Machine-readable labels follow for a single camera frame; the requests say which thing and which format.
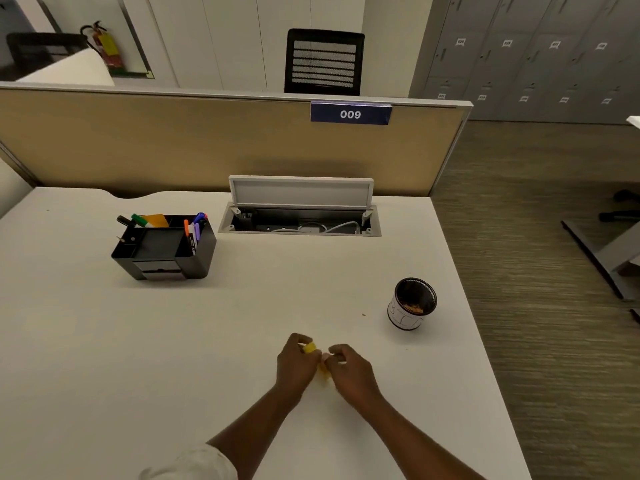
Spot person's right hand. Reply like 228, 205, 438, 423
322, 344, 384, 409

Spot grey desk cable box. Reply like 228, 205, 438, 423
218, 175, 382, 238

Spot yellow paper piece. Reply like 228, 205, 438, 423
302, 342, 333, 380

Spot black mesh office chair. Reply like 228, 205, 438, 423
283, 28, 366, 97

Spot blue number label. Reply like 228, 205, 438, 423
310, 101, 393, 126

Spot person's left hand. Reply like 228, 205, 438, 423
276, 333, 324, 396

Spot grey lockers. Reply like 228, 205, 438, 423
408, 0, 640, 123

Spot beige desk partition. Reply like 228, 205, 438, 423
0, 82, 474, 199

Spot black mesh cup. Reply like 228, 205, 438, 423
387, 278, 438, 331

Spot red fire extinguisher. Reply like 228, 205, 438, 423
80, 21, 125, 71

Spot white cable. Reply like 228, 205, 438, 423
270, 221, 361, 234

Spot white sleeve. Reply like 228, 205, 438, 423
139, 443, 239, 480

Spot glass cabinet frame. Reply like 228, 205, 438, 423
34, 0, 155, 80

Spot black desk organizer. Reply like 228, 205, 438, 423
111, 213, 218, 281

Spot person's right forearm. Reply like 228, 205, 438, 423
356, 394, 487, 480

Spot white desk panel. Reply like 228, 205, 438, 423
15, 48, 116, 87

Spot black chair base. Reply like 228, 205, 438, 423
598, 189, 640, 223

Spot person's left forearm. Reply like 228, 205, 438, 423
207, 385, 304, 480

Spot grey desk leg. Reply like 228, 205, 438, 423
560, 219, 640, 302

